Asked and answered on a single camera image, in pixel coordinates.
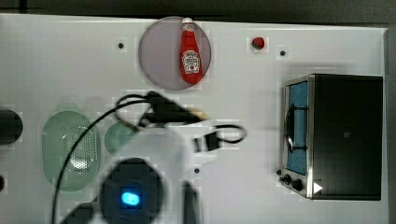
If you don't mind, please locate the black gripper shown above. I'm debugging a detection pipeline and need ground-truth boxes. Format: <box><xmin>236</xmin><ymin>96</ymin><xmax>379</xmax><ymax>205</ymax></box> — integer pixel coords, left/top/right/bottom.
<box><xmin>138</xmin><ymin>91</ymin><xmax>203</xmax><ymax>127</ymax></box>

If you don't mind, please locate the peeled yellow toy banana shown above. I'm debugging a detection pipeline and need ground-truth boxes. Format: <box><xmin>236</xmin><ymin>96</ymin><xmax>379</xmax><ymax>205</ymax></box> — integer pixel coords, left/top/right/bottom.
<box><xmin>187</xmin><ymin>107</ymin><xmax>209</xmax><ymax>120</ymax></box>

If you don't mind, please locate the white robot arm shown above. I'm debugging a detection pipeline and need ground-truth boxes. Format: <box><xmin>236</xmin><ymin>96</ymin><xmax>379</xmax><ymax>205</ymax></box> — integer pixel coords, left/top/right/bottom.
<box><xmin>51</xmin><ymin>91</ymin><xmax>219</xmax><ymax>224</ymax></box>

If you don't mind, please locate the green mug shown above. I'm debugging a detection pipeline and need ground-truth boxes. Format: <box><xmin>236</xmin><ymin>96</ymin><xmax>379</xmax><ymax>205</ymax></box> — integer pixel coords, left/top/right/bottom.
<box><xmin>105</xmin><ymin>122</ymin><xmax>135</xmax><ymax>155</ymax></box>

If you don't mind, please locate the red ketchup bottle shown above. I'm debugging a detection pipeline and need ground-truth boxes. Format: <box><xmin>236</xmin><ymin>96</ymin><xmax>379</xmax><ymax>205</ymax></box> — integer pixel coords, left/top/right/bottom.
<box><xmin>179</xmin><ymin>18</ymin><xmax>203</xmax><ymax>84</ymax></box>

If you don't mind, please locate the grey round plate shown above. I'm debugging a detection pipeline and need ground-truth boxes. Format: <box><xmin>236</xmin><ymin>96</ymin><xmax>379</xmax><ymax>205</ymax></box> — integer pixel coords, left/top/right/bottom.
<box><xmin>138</xmin><ymin>17</ymin><xmax>193</xmax><ymax>91</ymax></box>

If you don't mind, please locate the green oval colander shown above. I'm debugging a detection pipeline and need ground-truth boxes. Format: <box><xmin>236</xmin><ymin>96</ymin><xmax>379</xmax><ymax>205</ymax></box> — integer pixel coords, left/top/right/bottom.
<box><xmin>41</xmin><ymin>110</ymin><xmax>102</xmax><ymax>192</ymax></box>

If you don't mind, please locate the black cylinder upper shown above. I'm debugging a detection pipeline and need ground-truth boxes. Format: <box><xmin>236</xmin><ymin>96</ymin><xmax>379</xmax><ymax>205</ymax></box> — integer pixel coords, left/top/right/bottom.
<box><xmin>0</xmin><ymin>110</ymin><xmax>23</xmax><ymax>146</ymax></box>

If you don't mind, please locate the black cylinder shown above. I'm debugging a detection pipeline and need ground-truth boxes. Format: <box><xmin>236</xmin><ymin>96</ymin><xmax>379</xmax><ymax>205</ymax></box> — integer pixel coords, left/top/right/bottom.
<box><xmin>0</xmin><ymin>110</ymin><xmax>23</xmax><ymax>146</ymax></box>
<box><xmin>0</xmin><ymin>175</ymin><xmax>5</xmax><ymax>191</ymax></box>

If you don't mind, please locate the black toaster oven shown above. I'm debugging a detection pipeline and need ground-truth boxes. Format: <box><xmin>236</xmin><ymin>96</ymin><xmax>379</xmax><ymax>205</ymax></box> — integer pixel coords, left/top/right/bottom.
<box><xmin>276</xmin><ymin>74</ymin><xmax>384</xmax><ymax>201</ymax></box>

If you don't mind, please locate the black cylinder lower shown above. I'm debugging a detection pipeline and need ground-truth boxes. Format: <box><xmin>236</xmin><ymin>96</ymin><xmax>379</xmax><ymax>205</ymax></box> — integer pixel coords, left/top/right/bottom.
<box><xmin>0</xmin><ymin>175</ymin><xmax>5</xmax><ymax>191</ymax></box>

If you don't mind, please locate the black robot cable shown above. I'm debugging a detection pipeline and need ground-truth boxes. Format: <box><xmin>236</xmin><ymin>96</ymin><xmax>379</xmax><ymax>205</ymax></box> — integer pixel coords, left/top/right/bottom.
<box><xmin>50</xmin><ymin>92</ymin><xmax>248</xmax><ymax>224</ymax></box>

